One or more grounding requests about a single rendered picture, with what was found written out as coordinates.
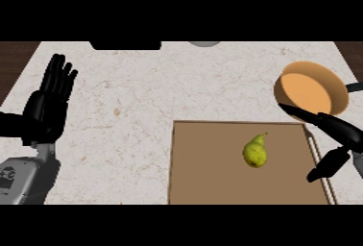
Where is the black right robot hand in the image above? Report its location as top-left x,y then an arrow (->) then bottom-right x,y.
276,102 -> 363,184

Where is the brown tray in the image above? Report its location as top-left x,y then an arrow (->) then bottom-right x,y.
166,119 -> 339,206

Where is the black appliance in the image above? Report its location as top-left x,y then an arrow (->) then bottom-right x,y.
90,41 -> 163,51

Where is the grey round object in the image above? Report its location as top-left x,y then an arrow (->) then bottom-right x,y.
189,41 -> 221,48

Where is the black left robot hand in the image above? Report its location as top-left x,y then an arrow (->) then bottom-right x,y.
0,53 -> 79,147

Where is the orange pot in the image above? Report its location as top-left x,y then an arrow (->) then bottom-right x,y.
271,61 -> 363,123

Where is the green pear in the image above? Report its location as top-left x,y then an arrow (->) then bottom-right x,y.
240,132 -> 270,169

